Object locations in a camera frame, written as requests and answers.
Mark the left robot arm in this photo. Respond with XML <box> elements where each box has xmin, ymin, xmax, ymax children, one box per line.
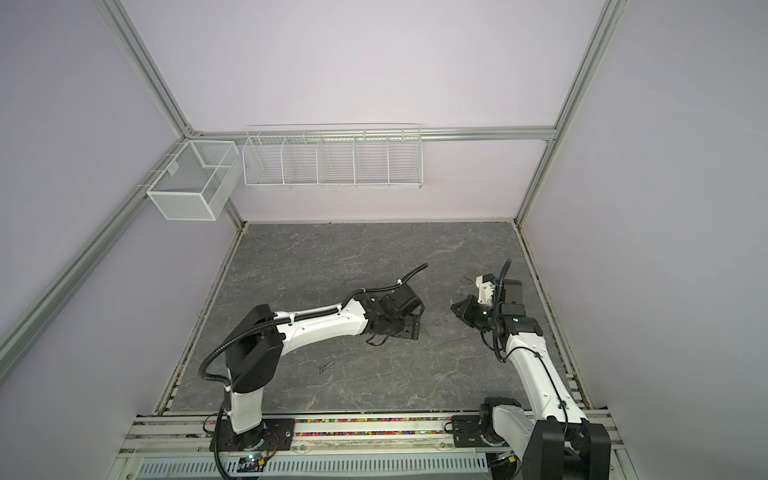
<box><xmin>198</xmin><ymin>263</ymin><xmax>428</xmax><ymax>435</ymax></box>

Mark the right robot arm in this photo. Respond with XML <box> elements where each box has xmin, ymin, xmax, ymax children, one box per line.
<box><xmin>451</xmin><ymin>260</ymin><xmax>612</xmax><ymax>479</ymax></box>

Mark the white mesh box basket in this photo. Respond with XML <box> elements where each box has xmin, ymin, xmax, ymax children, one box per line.
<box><xmin>147</xmin><ymin>140</ymin><xmax>243</xmax><ymax>221</ymax></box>

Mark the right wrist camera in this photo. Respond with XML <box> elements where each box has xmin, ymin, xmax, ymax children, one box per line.
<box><xmin>475</xmin><ymin>273</ymin><xmax>496</xmax><ymax>307</ymax></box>

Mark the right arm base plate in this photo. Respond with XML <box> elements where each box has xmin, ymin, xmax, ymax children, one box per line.
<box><xmin>446</xmin><ymin>415</ymin><xmax>508</xmax><ymax>448</ymax></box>

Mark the white vented cable duct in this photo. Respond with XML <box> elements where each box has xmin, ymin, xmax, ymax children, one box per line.
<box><xmin>134</xmin><ymin>453</ymin><xmax>490</xmax><ymax>479</ymax></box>

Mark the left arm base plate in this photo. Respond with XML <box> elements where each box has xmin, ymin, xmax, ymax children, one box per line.
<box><xmin>209</xmin><ymin>416</ymin><xmax>296</xmax><ymax>453</ymax></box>

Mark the white wire shelf basket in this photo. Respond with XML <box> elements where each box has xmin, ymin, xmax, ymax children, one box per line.
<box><xmin>242</xmin><ymin>123</ymin><xmax>424</xmax><ymax>189</ymax></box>

